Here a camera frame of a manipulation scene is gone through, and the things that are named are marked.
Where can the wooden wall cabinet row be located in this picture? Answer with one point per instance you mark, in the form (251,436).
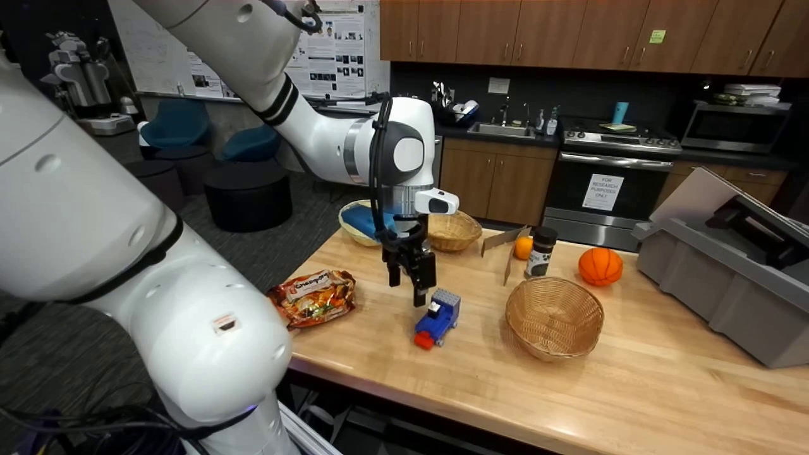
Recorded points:
(571,33)

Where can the small orange fruit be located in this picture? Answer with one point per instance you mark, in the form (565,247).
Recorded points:
(523,247)

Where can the cream wicker basket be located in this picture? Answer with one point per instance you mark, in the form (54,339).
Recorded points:
(347,225)

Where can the stainless steel oven range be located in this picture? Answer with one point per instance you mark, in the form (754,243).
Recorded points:
(608,161)

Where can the green sticky note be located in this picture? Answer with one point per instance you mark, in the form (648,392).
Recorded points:
(654,37)

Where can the spice bottle black lid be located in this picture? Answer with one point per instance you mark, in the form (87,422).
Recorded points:
(538,253)

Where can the black microwave oven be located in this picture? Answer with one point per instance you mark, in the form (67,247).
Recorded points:
(734,127)

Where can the white paper sheet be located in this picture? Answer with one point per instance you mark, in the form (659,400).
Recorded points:
(601,194)

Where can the soap dispenser bottle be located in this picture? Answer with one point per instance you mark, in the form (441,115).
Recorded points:
(551,124)

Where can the white wall notice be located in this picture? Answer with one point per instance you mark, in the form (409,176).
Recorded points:
(499,86)

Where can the blue lounge chair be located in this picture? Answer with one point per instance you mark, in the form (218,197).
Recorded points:
(175,127)
(251,142)

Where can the dish rack with dishes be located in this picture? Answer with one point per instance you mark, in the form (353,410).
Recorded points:
(457,106)

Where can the white poster board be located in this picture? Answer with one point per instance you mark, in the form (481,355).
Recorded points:
(337,60)

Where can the brown wicker basket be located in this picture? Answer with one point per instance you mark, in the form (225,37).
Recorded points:
(554,319)
(457,230)

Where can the grey plastic bin with lid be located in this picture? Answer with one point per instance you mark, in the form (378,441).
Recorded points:
(724,280)

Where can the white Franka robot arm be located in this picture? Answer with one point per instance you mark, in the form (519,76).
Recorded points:
(84,210)

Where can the flat grey metal tool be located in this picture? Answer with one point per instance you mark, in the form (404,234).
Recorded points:
(500,238)

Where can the wooden sink base cabinet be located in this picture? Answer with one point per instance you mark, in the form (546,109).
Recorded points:
(505,180)

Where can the steel kitchen sink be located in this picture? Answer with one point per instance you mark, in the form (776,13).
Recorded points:
(504,132)

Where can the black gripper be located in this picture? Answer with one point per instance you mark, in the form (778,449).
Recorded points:
(407,243)

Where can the orange toy pumpkin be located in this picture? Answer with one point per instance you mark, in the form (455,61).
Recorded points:
(600,267)

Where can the grey background machine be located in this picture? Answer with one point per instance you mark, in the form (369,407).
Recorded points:
(79,79)

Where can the blue cup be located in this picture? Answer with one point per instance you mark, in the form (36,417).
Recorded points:
(619,113)

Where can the orange snack bag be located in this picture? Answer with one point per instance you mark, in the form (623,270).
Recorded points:
(316,299)

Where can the black round ottoman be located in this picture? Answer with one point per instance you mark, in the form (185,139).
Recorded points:
(249,195)

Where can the blue brick toy train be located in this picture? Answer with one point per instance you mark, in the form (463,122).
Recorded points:
(437,319)

